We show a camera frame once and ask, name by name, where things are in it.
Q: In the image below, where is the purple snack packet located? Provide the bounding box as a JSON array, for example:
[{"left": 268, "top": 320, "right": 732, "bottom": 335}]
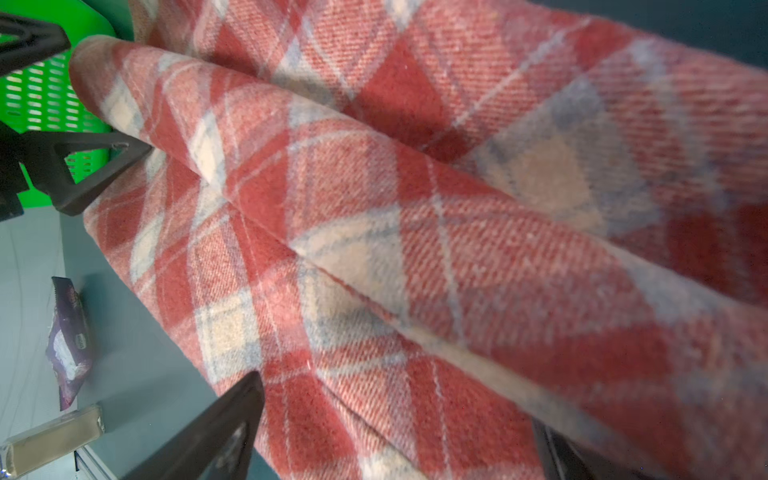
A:
[{"left": 46, "top": 276, "right": 94, "bottom": 411}]

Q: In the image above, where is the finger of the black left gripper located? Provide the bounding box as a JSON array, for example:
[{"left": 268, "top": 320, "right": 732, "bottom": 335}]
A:
[
  {"left": 1, "top": 13, "right": 71, "bottom": 76},
  {"left": 18, "top": 130, "right": 152, "bottom": 216}
]

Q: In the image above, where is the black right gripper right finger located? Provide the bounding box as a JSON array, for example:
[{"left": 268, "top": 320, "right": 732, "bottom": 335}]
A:
[{"left": 531, "top": 419, "right": 653, "bottom": 480}]

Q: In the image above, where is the green plastic basket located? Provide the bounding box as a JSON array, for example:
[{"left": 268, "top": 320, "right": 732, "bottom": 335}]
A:
[{"left": 1, "top": 1, "right": 114, "bottom": 220}]

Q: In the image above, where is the red plaid skirt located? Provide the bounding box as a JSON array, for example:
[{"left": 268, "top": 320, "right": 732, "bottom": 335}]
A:
[{"left": 70, "top": 1, "right": 767, "bottom": 479}]

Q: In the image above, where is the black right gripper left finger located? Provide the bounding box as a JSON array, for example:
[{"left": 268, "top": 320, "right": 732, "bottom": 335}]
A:
[{"left": 126, "top": 371, "right": 265, "bottom": 480}]

